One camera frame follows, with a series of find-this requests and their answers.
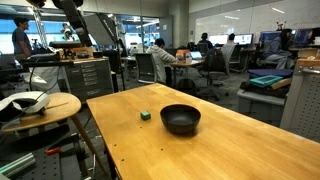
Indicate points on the green wooden block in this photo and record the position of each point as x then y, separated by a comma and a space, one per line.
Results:
145, 115

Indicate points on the black bowl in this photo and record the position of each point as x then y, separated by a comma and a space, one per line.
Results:
180, 117

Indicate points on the black backpack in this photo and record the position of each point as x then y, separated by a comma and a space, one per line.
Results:
186, 86

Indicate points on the grey mesh office chair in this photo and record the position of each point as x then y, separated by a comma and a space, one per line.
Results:
145, 67

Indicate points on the seated person in white hoodie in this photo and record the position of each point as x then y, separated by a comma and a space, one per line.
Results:
160, 60

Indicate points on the orange box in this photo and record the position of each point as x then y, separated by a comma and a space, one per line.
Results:
182, 55

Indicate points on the open laptop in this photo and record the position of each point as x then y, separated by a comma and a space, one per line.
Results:
196, 55

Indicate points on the black office chair with jacket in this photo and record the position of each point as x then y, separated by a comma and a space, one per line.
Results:
215, 65

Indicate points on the seated person in dark top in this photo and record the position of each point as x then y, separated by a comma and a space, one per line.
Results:
204, 40

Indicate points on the grey drawer cabinet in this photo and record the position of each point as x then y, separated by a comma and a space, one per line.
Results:
89, 79

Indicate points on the black studio light softbox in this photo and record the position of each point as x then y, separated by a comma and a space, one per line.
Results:
100, 29

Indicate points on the grey storage bin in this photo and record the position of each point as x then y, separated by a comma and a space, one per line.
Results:
260, 106

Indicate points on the round wooden stool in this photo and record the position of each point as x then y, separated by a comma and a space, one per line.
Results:
56, 108

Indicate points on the teal tray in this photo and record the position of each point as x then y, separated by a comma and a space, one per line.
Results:
266, 80

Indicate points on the dark blue flat case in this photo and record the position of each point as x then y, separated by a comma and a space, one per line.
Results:
270, 72

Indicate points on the blue lit computer monitor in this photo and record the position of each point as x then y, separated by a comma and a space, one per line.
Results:
303, 36
269, 36

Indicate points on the seated person in grey jacket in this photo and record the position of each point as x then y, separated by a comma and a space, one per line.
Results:
278, 50

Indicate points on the white VR headset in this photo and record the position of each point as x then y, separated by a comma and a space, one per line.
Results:
28, 101

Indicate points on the white perforated cabinet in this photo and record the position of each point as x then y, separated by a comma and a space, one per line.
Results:
304, 103

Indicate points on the standing person in grey shirt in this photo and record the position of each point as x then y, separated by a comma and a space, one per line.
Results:
20, 41

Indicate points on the green aluminium bar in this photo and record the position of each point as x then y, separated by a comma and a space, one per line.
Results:
16, 164

